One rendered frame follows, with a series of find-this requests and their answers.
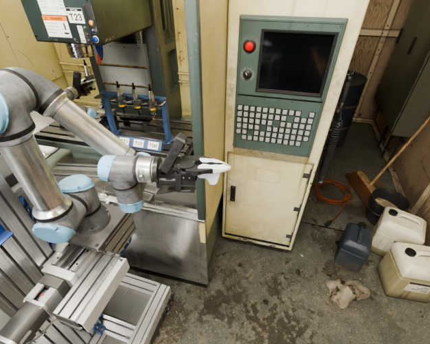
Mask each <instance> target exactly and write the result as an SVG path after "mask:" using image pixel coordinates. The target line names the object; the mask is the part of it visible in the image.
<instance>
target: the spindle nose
mask: <svg viewBox="0 0 430 344"><path fill-rule="evenodd" d="M65 45H66V48H67V51H68V54H69V56H70V57H71V58H74V59H82V58H88V57H92V56H94V48H93V45H89V44H68V43H65Z"/></svg>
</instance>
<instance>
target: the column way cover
mask: <svg viewBox="0 0 430 344"><path fill-rule="evenodd" d="M102 47H103V59H102V62H101V64H100V65H99V69H100V73H101V77H102V81H103V83H104V85H105V88H106V90H107V91H114V92H117V90H116V84H117V83H116V81H118V85H119V86H120V87H121V90H122V93H127V94H131V93H132V83H134V86H135V88H136V90H137V93H138V94H141V95H147V96H148V90H149V89H148V88H149V86H148V85H149V84H150V87H151V88H152V82H151V77H150V72H149V59H148V55H147V46H146V44H137V43H127V42H110V43H108V44H105V45H103V46H102ZM93 48H94V55H95V58H96V63H97V64H99V62H98V59H97V50H96V48H95V46H94V45H93Z"/></svg>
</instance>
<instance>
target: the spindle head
mask: <svg viewBox="0 0 430 344"><path fill-rule="evenodd" d="M20 1H21V3H22V5H23V8H24V11H25V14H26V15H27V18H28V21H29V24H30V25H31V28H32V31H33V34H34V36H35V39H36V40H37V42H57V43H68V44H88V43H87V37H86V36H85V39H86V43H82V42H81V37H80V35H79V32H78V28H77V25H80V26H82V28H83V25H85V26H87V31H85V30H84V29H83V33H84V35H85V32H87V33H89V37H88V38H89V39H90V40H91V44H89V45H94V43H93V40H92V37H91V32H90V30H89V25H88V22H87V17H86V14H85V10H84V7H83V3H90V4H91V8H92V12H93V15H94V20H95V23H96V28H97V31H98V36H99V39H100V43H101V46H103V45H105V44H108V43H110V42H113V41H116V40H118V39H120V38H124V37H126V36H128V35H131V34H133V33H136V32H138V31H141V30H144V29H146V28H149V27H152V20H151V14H150V9H149V0H63V4H64V6H65V8H81V9H82V11H83V16H84V19H85V24H84V23H70V21H69V18H68V16H66V15H48V14H42V12H41V9H40V6H39V4H38V0H20ZM42 15H43V16H65V17H66V19H67V22H68V26H69V28H70V32H71V34H72V38H62V37H50V36H49V35H48V31H47V29H46V26H45V24H44V21H43V18H42Z"/></svg>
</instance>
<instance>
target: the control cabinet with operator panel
mask: <svg viewBox="0 0 430 344"><path fill-rule="evenodd" d="M368 4H369V0H229V11H228V36H227V85H226V111H225V159H224V162H225V163H226V164H228V165H230V166H231V170H229V171H225V172H224V184H223V233H222V236H223V237H226V238H229V240H230V241H236V240H241V241H244V242H250V243H254V244H260V245H264V246H270V247H274V248H276V250H278V251H283V250H291V248H292V246H293V242H294V240H295V237H296V233H297V230H298V227H299V224H300V220H301V217H302V213H303V211H304V207H305V205H306V200H307V198H308V195H309V192H310V189H311V185H312V183H313V179H314V176H315V172H316V170H317V165H318V163H319V159H320V157H321V153H322V150H323V148H324V144H325V141H326V137H327V135H328V131H329V128H330V124H331V122H332V118H333V115H334V112H335V109H336V105H337V102H338V100H339V96H340V93H341V90H342V87H343V83H344V80H345V77H346V74H347V70H348V67H349V64H350V61H351V58H352V55H353V52H354V48H355V45H356V42H357V39H358V35H359V33H360V29H361V26H362V22H363V20H364V16H365V13H366V10H367V7H368Z"/></svg>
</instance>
